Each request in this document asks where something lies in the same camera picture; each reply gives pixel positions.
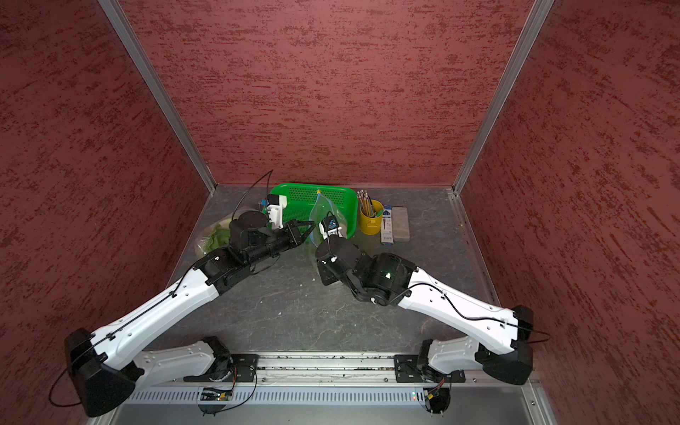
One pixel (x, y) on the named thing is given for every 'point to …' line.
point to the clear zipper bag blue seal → (212, 231)
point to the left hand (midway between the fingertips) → (315, 230)
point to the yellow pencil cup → (372, 226)
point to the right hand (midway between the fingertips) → (326, 262)
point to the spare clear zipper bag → (322, 205)
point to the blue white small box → (387, 226)
